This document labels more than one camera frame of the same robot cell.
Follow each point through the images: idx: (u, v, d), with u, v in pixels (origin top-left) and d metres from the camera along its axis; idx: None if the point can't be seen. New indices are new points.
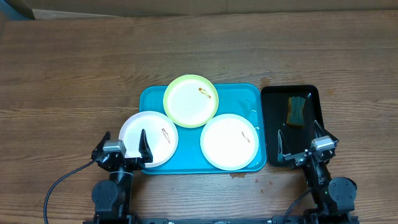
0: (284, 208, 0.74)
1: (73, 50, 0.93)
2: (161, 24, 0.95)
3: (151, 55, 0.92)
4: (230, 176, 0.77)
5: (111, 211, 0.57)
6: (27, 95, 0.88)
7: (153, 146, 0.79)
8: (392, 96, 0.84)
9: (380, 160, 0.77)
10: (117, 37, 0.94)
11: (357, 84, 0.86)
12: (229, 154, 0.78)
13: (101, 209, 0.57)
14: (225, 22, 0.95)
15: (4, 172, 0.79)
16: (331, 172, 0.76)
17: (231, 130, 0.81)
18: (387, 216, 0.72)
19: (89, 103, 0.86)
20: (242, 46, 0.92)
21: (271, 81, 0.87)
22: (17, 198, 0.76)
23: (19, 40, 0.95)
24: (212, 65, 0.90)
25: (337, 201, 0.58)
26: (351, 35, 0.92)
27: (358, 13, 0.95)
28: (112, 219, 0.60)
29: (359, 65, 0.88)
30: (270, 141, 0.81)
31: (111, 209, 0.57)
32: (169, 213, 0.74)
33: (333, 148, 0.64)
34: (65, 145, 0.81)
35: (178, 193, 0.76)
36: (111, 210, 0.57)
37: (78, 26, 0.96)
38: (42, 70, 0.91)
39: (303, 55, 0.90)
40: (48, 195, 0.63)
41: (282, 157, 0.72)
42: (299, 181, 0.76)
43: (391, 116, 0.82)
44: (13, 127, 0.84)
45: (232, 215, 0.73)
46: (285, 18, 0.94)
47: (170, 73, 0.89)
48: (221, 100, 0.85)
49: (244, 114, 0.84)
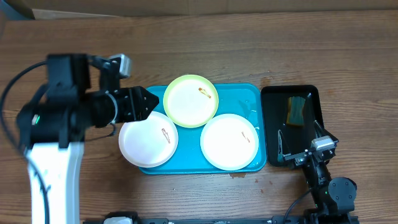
0: (284, 208, 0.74)
1: (74, 50, 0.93)
2: (161, 24, 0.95)
3: (151, 55, 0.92)
4: (230, 176, 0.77)
5: (64, 61, 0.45)
6: (27, 95, 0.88)
7: (153, 146, 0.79)
8: (392, 97, 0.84)
9: (380, 160, 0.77)
10: (117, 37, 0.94)
11: (357, 84, 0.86)
12: (229, 154, 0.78)
13: (55, 65, 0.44)
14: (225, 22, 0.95)
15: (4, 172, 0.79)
16: (331, 172, 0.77)
17: (231, 130, 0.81)
18: (387, 216, 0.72)
19: None
20: (242, 46, 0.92)
21: (271, 81, 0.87)
22: (17, 198, 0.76)
23: (19, 40, 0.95)
24: (212, 65, 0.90)
25: (337, 201, 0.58)
26: (351, 35, 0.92)
27: (357, 13, 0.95)
28: (64, 91, 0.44)
29: (359, 65, 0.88)
30: (270, 141, 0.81)
31: (68, 59, 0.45)
32: (169, 213, 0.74)
33: (333, 147, 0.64)
34: None
35: (178, 193, 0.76)
36: (69, 60, 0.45)
37: (78, 26, 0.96)
38: (42, 70, 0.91)
39: (303, 55, 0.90)
40: None
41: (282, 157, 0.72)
42: (299, 180, 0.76)
43: (391, 116, 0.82)
44: (14, 127, 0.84)
45: (232, 215, 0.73)
46: (285, 18, 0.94)
47: (170, 73, 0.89)
48: (221, 100, 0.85)
49: (245, 114, 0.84)
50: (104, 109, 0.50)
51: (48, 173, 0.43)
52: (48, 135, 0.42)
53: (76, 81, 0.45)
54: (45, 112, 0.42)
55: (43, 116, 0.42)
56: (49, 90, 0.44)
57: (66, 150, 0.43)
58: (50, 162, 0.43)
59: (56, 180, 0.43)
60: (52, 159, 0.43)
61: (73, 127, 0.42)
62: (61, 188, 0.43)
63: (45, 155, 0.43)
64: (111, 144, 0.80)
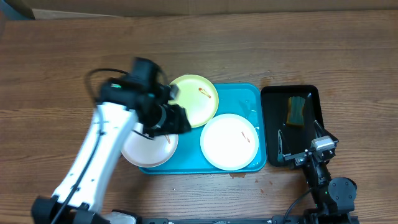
0: (284, 208, 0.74)
1: (74, 50, 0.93)
2: (161, 24, 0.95)
3: (151, 55, 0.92)
4: (230, 176, 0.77)
5: (147, 62, 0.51)
6: (27, 95, 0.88)
7: (153, 147, 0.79)
8: (392, 96, 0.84)
9: (380, 160, 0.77)
10: (118, 37, 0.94)
11: (357, 84, 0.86)
12: (229, 154, 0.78)
13: (138, 62, 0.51)
14: (225, 22, 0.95)
15: (4, 172, 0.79)
16: (331, 172, 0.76)
17: (231, 130, 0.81)
18: (387, 216, 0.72)
19: (89, 103, 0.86)
20: (242, 46, 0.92)
21: (271, 81, 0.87)
22: (17, 198, 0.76)
23: (19, 40, 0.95)
24: (212, 65, 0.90)
25: (337, 201, 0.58)
26: (351, 35, 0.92)
27: (357, 13, 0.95)
28: (138, 79, 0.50)
29: (359, 65, 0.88)
30: (270, 142, 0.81)
31: (148, 64, 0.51)
32: (169, 213, 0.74)
33: (333, 147, 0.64)
34: (65, 145, 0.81)
35: (178, 193, 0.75)
36: (149, 65, 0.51)
37: (78, 26, 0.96)
38: (42, 70, 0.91)
39: (303, 55, 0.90)
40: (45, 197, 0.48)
41: (282, 157, 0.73)
42: (299, 181, 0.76)
43: (391, 116, 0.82)
44: (13, 127, 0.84)
45: (232, 215, 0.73)
46: (285, 18, 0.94)
47: (170, 73, 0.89)
48: (221, 100, 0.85)
49: (245, 114, 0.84)
50: (157, 112, 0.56)
51: (108, 123, 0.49)
52: (118, 101, 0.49)
53: (150, 79, 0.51)
54: (124, 82, 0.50)
55: (122, 86, 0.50)
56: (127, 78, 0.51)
57: (127, 112, 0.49)
58: (114, 116, 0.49)
59: (112, 132, 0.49)
60: (115, 114, 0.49)
61: (137, 104, 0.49)
62: (112, 139, 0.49)
63: (113, 109, 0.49)
64: None
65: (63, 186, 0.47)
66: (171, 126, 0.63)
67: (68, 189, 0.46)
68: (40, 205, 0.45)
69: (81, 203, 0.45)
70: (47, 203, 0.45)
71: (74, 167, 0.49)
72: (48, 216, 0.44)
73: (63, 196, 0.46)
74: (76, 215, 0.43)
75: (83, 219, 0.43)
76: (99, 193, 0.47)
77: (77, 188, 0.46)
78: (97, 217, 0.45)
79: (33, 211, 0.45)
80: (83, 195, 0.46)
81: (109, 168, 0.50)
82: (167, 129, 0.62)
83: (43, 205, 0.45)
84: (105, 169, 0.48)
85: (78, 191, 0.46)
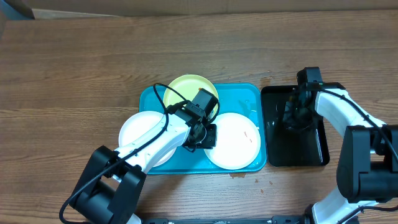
0: (284, 208, 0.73)
1: (74, 50, 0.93)
2: (161, 24, 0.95)
3: (151, 55, 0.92)
4: (230, 176, 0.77)
5: (209, 96, 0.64)
6: (27, 95, 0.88)
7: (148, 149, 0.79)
8: (393, 96, 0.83)
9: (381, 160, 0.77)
10: (118, 37, 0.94)
11: (357, 84, 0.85)
12: (231, 154, 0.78)
13: (203, 94, 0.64)
14: (225, 22, 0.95)
15: (4, 172, 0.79)
16: (331, 173, 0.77)
17: (234, 129, 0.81)
18: (387, 217, 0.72)
19: (89, 103, 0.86)
20: (241, 45, 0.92)
21: (271, 81, 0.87)
22: (17, 198, 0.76)
23: (19, 39, 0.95)
24: (212, 65, 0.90)
25: (308, 75, 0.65)
26: (351, 35, 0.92)
27: (357, 13, 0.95)
28: (199, 109, 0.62)
29: (360, 65, 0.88)
30: (270, 142, 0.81)
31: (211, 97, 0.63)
32: (169, 213, 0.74)
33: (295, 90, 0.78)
34: (65, 145, 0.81)
35: (179, 193, 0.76)
36: (211, 99, 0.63)
37: (78, 26, 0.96)
38: (42, 69, 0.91)
39: (303, 55, 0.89)
40: (102, 157, 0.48)
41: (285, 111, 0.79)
42: (299, 180, 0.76)
43: (391, 116, 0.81)
44: (13, 127, 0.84)
45: (232, 215, 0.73)
46: (285, 18, 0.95)
47: (170, 73, 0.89)
48: (221, 100, 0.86)
49: (245, 114, 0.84)
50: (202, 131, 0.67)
51: (171, 126, 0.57)
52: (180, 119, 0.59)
53: (208, 109, 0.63)
54: (187, 108, 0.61)
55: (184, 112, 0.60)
56: (188, 106, 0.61)
57: (184, 126, 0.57)
58: (176, 122, 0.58)
59: (171, 133, 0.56)
60: (178, 123, 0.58)
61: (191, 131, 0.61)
62: (170, 137, 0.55)
63: (178, 119, 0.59)
64: (111, 144, 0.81)
65: (124, 147, 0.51)
66: (210, 141, 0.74)
67: (128, 150, 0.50)
68: (102, 152, 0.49)
69: (136, 165, 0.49)
70: (109, 154, 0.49)
71: (137, 140, 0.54)
72: (105, 165, 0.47)
73: (122, 153, 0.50)
74: (130, 170, 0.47)
75: (134, 176, 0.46)
76: (146, 168, 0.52)
77: (136, 152, 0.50)
78: (143, 183, 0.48)
79: (95, 154, 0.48)
80: (138, 161, 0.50)
81: (155, 159, 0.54)
82: (207, 144, 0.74)
83: (105, 154, 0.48)
84: (156, 156, 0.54)
85: (135, 156, 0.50)
